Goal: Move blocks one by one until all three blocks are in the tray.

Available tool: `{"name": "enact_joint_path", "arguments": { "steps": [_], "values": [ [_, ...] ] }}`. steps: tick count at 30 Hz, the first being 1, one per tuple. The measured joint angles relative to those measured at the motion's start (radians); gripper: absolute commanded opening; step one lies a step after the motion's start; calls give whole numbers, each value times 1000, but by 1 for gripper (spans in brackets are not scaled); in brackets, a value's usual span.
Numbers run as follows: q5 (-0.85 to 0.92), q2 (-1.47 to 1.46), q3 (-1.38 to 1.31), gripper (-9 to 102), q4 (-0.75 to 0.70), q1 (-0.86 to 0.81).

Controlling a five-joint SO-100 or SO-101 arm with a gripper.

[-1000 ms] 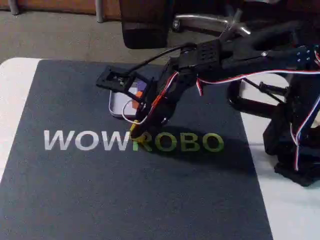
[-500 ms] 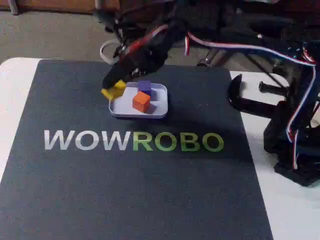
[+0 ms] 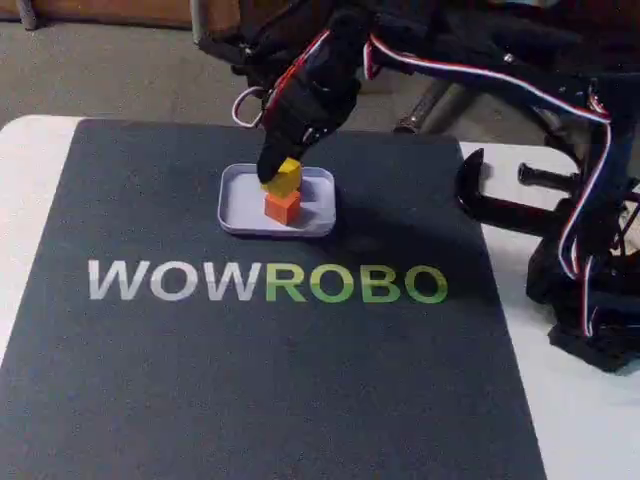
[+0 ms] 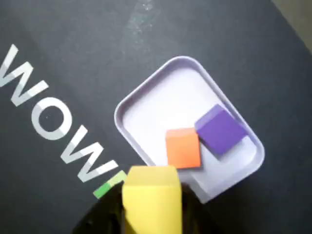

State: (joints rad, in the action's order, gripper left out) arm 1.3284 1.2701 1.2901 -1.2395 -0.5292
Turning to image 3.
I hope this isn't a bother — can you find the white rounded metal tray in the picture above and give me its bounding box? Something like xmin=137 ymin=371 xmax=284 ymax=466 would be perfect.
xmin=217 ymin=163 xmax=337 ymax=238

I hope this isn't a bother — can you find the red white servo wire bundle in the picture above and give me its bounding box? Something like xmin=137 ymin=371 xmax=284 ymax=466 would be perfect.
xmin=363 ymin=38 xmax=617 ymax=337

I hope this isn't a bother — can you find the white looped gripper wire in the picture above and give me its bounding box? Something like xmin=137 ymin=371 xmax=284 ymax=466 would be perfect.
xmin=231 ymin=86 xmax=267 ymax=129

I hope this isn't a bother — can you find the dark WOWROBO desk mat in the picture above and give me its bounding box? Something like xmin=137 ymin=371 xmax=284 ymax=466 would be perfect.
xmin=0 ymin=118 xmax=549 ymax=480

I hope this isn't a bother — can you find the grey metal furniture leg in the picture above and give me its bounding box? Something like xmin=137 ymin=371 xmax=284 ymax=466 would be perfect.
xmin=18 ymin=0 xmax=40 ymax=31
xmin=191 ymin=0 xmax=210 ymax=46

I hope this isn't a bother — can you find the black square camera box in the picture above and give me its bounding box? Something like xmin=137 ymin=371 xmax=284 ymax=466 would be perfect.
xmin=197 ymin=7 xmax=306 ymax=81

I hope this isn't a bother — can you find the yellow wooden cube block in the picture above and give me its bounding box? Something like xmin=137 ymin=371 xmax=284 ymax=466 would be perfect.
xmin=261 ymin=157 xmax=304 ymax=198

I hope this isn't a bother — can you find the chrome office chair base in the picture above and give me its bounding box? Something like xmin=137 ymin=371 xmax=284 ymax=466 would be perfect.
xmin=393 ymin=78 xmax=484 ymax=134

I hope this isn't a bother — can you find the black table clamp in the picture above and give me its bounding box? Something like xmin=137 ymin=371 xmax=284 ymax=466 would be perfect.
xmin=454 ymin=148 xmax=584 ymax=234

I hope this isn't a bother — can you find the orange wooden cube block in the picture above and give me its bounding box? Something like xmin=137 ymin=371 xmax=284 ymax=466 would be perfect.
xmin=263 ymin=189 xmax=303 ymax=224

